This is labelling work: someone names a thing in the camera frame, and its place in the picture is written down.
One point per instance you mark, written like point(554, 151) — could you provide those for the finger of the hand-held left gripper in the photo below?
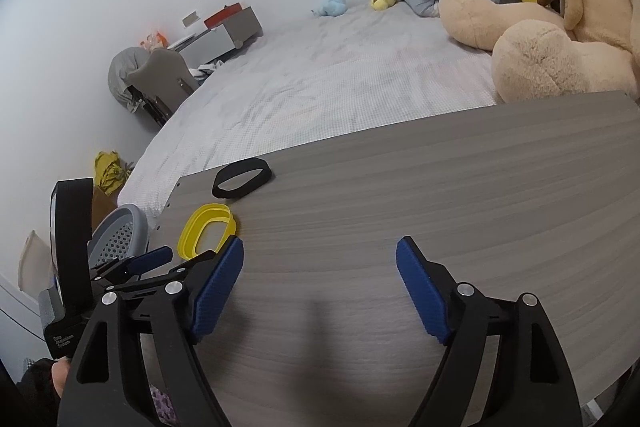
point(142, 283)
point(152, 257)

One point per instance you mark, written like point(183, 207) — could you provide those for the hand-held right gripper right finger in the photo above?
point(420, 292)

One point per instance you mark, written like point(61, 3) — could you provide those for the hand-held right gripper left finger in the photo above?
point(215, 292)

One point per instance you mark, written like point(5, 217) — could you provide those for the grey perforated plastic basket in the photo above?
point(117, 234)

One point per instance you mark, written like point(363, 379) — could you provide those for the person's left forearm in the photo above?
point(37, 382)

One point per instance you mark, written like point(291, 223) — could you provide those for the beige storage bin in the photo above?
point(35, 257)

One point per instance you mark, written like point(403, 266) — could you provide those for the brown cardboard box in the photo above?
point(104, 209)

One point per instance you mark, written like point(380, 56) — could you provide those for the yellow sack with tied top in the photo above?
point(112, 172)

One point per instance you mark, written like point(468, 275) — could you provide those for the grey wooden table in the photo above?
point(400, 182)

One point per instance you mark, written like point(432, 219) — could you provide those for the pink fluffy cloth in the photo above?
point(161, 407)

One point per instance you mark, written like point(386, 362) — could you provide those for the grey draped garment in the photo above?
point(122, 72)

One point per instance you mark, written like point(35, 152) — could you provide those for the grey upholstered chair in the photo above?
point(160, 67)

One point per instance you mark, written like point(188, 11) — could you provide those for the white crumpled cloth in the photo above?
point(207, 72)

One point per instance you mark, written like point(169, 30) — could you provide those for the colourful toy pile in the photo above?
point(155, 41)

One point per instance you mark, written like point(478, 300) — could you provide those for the white and grey nightstand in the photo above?
point(225, 39)

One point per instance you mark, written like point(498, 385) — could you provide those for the bed with grey checked sheet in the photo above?
point(310, 72)

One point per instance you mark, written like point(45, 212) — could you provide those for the red box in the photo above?
point(220, 16)

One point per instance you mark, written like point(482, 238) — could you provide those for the large beige teddy bear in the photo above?
point(540, 52)

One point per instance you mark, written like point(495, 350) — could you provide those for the yellow and red plush toy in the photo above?
point(382, 1)

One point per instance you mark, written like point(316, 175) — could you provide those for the light blue plush toy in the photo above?
point(332, 6)

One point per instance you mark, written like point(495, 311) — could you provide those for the beige wall switch plate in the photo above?
point(190, 19)

